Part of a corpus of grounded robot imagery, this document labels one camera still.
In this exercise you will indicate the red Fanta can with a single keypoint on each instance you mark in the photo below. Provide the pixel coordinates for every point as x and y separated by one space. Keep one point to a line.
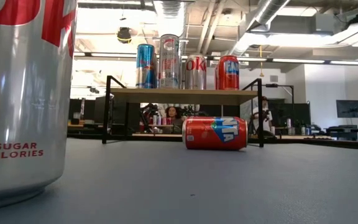
214 133
227 73

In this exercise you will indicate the silver Diet Coke can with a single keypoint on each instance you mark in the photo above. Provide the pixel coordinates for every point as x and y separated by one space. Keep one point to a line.
195 73
23 109

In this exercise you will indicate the white Celsius can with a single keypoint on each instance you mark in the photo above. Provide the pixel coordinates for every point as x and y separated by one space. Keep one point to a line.
169 62

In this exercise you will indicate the blue silver Red Bull can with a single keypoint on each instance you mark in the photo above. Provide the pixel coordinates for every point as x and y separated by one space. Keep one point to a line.
146 67

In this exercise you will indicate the person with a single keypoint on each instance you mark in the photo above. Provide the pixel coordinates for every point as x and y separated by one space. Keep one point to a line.
174 118
262 115

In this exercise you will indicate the blue-grey table mat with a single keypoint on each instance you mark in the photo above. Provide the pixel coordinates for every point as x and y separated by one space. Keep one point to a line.
259 193

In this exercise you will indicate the dark desk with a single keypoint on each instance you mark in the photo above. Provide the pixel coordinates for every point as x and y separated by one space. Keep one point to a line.
346 132

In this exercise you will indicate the black computer monitor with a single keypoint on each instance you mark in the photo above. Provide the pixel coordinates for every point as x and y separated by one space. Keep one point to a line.
350 109

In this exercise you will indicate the wooden shelf with black frame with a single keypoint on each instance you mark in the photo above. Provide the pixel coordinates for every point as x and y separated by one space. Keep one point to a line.
182 96

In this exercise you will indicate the silver ceiling duct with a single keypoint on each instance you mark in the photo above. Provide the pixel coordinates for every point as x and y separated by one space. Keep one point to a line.
259 15

